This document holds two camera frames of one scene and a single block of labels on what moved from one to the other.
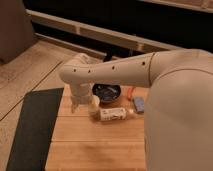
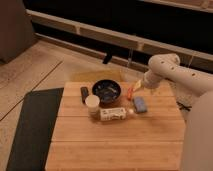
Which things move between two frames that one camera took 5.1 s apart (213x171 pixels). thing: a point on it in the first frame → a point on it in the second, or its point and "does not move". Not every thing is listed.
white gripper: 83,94 → 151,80
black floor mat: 33,138 does not move
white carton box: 113,114 does not move
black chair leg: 108,56 does not move
